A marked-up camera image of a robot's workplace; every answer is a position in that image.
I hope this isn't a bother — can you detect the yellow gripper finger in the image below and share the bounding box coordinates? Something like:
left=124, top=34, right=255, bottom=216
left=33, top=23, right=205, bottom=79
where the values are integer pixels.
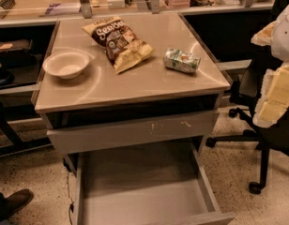
left=253, top=63, right=289, bottom=128
left=251, top=22, right=275, bottom=46

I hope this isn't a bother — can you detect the green 7up soda can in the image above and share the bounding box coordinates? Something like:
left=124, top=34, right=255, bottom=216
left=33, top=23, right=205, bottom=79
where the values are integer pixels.
left=163, top=48, right=201, bottom=74

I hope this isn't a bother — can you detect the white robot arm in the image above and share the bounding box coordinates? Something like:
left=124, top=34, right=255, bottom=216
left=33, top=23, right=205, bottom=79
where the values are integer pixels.
left=251, top=5, right=289, bottom=128

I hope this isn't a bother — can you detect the open middle drawer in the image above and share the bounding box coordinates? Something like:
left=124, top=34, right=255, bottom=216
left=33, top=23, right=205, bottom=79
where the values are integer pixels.
left=73, top=140, right=235, bottom=225

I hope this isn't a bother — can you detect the grey drawer cabinet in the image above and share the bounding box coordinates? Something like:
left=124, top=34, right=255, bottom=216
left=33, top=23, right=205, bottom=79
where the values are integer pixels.
left=35, top=13, right=230, bottom=169

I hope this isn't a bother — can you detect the closed top drawer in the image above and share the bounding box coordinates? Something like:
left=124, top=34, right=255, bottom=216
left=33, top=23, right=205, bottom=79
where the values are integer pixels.
left=47, top=111, right=219, bottom=154

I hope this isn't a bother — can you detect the black office chair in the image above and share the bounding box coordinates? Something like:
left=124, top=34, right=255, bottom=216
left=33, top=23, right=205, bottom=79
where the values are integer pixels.
left=205, top=48, right=289, bottom=194

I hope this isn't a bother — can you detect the brown and yellow chip bag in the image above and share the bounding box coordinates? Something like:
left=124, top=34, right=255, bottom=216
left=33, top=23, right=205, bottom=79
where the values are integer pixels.
left=83, top=16, right=154, bottom=73

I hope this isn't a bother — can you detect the white paper bowl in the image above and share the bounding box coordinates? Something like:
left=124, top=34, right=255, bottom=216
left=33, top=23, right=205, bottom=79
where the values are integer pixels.
left=43, top=51, right=90, bottom=80

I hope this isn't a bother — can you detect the purple and white paper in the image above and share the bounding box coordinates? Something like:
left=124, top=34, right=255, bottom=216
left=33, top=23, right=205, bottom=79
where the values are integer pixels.
left=45, top=3, right=82, bottom=16

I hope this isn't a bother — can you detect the black spiral object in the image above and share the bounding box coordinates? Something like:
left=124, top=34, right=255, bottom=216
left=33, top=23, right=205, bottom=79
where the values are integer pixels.
left=0, top=0, right=16, bottom=19

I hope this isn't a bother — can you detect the metal desk post left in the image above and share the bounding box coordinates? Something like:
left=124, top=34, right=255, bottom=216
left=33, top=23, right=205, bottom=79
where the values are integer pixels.
left=80, top=0, right=92, bottom=19

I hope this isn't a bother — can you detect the black cable on floor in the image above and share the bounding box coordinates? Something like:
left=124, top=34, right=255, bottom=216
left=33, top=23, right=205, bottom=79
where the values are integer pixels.
left=67, top=169, right=75, bottom=225

